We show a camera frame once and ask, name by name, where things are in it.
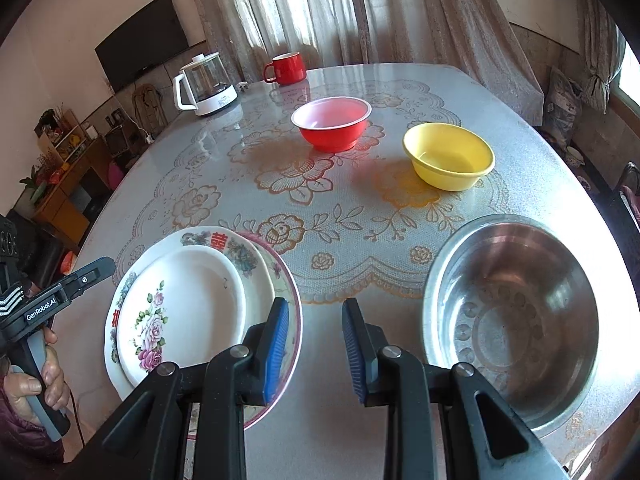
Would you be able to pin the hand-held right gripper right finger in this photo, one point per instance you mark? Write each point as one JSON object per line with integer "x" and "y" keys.
{"x": 352, "y": 355}

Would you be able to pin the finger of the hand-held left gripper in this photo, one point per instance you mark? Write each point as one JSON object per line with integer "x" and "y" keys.
{"x": 92, "y": 272}

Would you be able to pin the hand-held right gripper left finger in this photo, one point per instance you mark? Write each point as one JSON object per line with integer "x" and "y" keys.
{"x": 277, "y": 345}

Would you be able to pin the large pink-rimmed floral plate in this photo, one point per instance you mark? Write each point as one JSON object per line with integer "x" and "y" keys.
{"x": 287, "y": 290}

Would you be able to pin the white plate with rose print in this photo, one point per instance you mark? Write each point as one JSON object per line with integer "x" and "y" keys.
{"x": 195, "y": 305}

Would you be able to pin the white plate with red print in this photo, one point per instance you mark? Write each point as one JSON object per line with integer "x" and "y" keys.
{"x": 220, "y": 242}

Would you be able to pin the stainless steel basin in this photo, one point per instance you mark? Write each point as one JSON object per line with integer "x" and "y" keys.
{"x": 505, "y": 320}

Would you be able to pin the yellow plastic bowl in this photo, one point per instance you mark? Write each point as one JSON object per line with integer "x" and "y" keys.
{"x": 447, "y": 157}

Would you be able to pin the red plastic bowl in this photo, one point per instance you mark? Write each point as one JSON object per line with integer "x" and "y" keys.
{"x": 332, "y": 125}

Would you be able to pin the person's left forearm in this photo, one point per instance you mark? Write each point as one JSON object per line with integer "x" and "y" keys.
{"x": 25, "y": 440}

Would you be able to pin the person's left hand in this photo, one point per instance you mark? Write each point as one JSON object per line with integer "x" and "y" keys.
{"x": 22, "y": 387}

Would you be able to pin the orange and white bucket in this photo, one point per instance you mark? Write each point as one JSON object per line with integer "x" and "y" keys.
{"x": 67, "y": 261}

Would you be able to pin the wooden desk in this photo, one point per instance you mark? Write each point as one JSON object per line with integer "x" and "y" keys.
{"x": 65, "y": 180}

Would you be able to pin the pink cushion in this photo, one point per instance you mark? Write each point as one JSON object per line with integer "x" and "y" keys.
{"x": 116, "y": 176}

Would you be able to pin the white electric glass kettle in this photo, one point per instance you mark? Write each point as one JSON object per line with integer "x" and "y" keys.
{"x": 207, "y": 85}

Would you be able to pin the black flat television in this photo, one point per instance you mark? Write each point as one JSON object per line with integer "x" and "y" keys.
{"x": 142, "y": 42}

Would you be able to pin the red mug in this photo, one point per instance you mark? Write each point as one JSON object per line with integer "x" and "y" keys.
{"x": 287, "y": 70}

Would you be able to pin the dark chair with cloth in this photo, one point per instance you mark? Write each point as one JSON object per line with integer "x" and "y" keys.
{"x": 627, "y": 205}

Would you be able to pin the patterned sack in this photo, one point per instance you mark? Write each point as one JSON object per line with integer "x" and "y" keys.
{"x": 562, "y": 105}

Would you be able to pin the beige sheer curtain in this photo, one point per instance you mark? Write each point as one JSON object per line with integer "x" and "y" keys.
{"x": 360, "y": 10}

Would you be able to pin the barred window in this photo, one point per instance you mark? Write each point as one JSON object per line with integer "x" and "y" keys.
{"x": 630, "y": 85}

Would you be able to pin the grey tied curtain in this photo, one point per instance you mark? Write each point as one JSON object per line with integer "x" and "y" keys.
{"x": 600, "y": 50}

